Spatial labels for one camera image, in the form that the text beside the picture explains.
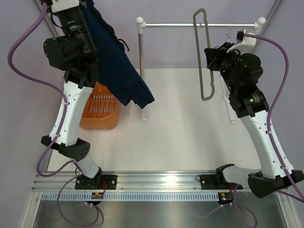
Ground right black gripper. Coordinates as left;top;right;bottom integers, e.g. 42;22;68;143
206;43;243;94

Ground grey clothes hanger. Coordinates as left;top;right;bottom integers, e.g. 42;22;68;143
192;8;215;101

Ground navy blue shorts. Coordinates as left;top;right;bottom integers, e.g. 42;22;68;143
82;0;154;109

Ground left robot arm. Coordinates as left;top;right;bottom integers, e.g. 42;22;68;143
41;0;102;190

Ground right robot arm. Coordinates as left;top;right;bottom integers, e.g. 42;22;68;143
204;43;304;198

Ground white metal clothes rack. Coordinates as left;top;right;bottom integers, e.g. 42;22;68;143
136;13;266;124

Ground orange plastic basket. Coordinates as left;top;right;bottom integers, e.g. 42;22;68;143
79;83;120;130

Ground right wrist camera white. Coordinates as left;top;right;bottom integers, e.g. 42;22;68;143
227;28;257;54

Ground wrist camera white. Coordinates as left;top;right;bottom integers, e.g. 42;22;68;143
227;28;257;54
40;0;82;13

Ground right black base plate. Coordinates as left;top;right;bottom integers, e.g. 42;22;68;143
198;174;237;190

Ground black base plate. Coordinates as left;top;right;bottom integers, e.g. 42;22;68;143
75;174;118;190
198;174;237;190

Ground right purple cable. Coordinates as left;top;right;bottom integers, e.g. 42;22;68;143
237;33;304;204

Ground purple cable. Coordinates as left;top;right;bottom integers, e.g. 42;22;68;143
237;33;304;204
7;2;105;226

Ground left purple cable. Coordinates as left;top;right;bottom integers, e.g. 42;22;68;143
7;2;105;226

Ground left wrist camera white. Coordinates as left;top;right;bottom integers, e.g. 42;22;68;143
40;0;82;13

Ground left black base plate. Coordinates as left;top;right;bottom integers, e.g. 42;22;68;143
75;174;118;190

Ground white slotted cable duct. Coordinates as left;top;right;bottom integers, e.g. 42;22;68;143
41;192;219;201

